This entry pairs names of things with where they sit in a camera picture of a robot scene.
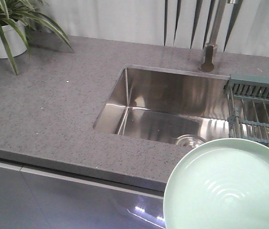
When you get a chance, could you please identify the white plant pot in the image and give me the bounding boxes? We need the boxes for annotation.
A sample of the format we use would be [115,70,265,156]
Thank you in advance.
[0,20,28,59]

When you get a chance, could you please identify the grey kitchen island cabinet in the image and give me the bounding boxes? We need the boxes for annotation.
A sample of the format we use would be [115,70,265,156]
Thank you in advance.
[0,161,166,229]

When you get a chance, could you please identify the stainless steel faucet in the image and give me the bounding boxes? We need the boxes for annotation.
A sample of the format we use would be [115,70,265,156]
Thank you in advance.
[199,0,238,73]

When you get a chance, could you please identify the stainless steel sink basin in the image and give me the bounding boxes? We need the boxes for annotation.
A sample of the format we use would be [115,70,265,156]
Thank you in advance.
[94,66,231,145]

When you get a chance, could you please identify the teal metal drying rack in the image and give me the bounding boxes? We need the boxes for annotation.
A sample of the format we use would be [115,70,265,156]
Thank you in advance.
[224,73,269,147]

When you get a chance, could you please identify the round steel sink drain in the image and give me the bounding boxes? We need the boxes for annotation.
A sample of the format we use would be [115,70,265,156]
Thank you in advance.
[175,134,207,148]

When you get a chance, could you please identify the green spider plant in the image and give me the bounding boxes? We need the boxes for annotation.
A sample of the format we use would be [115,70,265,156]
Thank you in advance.
[0,0,72,75]

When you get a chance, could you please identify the white pleated curtain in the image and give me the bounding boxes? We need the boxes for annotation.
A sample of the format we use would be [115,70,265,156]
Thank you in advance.
[38,0,269,57]

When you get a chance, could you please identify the mint green round plate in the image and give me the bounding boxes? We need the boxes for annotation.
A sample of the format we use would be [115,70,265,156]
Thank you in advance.
[163,138,269,229]

